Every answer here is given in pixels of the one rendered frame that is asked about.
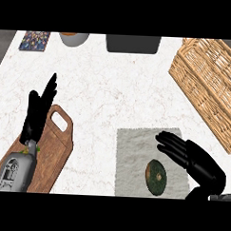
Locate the brown wooden cutting board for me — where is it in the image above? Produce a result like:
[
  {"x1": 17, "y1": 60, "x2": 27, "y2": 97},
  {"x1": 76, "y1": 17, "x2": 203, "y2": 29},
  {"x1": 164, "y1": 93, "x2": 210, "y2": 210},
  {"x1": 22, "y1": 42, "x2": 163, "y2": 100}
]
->
[{"x1": 0, "y1": 101, "x2": 76, "y2": 196}]

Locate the dark grey appliance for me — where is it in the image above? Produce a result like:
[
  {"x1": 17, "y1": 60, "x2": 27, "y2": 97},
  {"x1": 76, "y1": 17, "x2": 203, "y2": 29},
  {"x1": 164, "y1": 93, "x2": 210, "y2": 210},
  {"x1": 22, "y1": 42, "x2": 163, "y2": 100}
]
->
[{"x1": 105, "y1": 34, "x2": 163, "y2": 56}]

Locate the dark green round squash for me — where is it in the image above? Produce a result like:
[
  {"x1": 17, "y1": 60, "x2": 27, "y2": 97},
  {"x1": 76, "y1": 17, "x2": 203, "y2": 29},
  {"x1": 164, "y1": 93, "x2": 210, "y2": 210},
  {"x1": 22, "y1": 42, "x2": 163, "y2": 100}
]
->
[{"x1": 144, "y1": 158, "x2": 169, "y2": 198}]

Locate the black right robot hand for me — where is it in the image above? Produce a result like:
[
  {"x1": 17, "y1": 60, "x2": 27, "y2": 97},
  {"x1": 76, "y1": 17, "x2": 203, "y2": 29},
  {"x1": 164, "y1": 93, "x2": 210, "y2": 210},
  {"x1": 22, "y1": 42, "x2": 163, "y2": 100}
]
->
[{"x1": 152, "y1": 129, "x2": 230, "y2": 202}]

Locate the tan wicker basket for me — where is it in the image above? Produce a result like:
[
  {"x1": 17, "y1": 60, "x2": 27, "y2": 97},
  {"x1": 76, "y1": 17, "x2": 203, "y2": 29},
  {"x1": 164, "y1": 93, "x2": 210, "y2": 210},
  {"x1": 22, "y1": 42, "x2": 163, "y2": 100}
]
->
[{"x1": 164, "y1": 37, "x2": 231, "y2": 155}]

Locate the pale grey placemat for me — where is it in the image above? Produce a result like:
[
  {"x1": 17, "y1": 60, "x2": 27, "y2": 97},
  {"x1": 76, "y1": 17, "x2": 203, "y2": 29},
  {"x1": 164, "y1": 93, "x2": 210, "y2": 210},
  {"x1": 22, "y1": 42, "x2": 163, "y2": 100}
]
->
[{"x1": 113, "y1": 125, "x2": 194, "y2": 201}]

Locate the grey pot with orange content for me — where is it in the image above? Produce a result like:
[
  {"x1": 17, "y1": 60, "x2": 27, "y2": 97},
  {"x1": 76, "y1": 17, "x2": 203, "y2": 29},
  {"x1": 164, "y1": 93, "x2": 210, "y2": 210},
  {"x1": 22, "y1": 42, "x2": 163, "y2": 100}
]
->
[{"x1": 58, "y1": 32, "x2": 90, "y2": 48}]

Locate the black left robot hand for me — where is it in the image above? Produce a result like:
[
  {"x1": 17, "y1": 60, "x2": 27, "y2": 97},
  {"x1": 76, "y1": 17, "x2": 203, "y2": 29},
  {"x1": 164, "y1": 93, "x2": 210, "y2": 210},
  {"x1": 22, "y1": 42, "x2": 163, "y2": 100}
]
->
[{"x1": 18, "y1": 70, "x2": 59, "y2": 148}]

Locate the yellow green vegetable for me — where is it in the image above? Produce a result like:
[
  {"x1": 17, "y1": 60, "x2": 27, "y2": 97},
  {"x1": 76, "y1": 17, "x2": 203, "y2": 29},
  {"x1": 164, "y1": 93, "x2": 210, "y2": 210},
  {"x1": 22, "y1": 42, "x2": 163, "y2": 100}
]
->
[{"x1": 20, "y1": 144, "x2": 42, "y2": 156}]

